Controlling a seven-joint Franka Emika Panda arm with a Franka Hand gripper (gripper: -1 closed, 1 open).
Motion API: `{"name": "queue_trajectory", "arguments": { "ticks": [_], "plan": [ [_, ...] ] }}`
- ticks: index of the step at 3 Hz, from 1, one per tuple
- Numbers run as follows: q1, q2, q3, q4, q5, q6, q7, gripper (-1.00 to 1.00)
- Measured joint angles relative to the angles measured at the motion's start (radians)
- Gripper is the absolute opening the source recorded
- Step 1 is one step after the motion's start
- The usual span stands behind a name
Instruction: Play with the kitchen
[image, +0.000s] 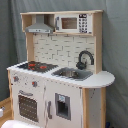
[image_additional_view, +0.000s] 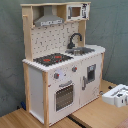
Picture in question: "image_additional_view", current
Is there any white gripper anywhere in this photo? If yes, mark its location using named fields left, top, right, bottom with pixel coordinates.
left=102, top=84, right=128, bottom=107

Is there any white toy microwave door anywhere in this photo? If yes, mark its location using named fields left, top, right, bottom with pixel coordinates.
left=67, top=3, right=90, bottom=21

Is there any wooden toy kitchen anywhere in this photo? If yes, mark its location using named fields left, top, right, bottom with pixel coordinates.
left=22, top=2, right=105, bottom=128

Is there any grey ice dispenser panel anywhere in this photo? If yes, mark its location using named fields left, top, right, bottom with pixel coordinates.
left=87, top=65, right=96, bottom=82

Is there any red right stove knob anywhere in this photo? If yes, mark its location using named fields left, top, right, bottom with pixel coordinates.
left=71, top=66, right=78, bottom=73

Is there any red stove knob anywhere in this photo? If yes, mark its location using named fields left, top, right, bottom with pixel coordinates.
left=71, top=66, right=78, bottom=73
left=54, top=73, right=59, bottom=79

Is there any toy oven door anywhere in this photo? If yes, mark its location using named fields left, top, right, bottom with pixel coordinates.
left=55, top=81, right=74, bottom=111

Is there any grey toy sink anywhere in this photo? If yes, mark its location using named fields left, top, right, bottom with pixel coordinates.
left=66, top=47, right=94, bottom=56

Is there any red left stove knob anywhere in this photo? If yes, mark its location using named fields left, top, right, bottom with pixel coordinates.
left=54, top=73, right=59, bottom=79

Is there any black toy faucet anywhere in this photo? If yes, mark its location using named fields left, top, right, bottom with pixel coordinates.
left=67, top=33, right=82, bottom=49

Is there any black toy stovetop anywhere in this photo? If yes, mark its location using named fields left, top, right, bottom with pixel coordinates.
left=34, top=53, right=71, bottom=67

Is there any grey range hood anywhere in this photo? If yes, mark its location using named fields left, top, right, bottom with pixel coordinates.
left=34, top=5, right=64, bottom=27

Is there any grey cabinet door handle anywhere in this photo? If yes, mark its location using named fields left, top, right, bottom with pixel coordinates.
left=82, top=76, right=87, bottom=90

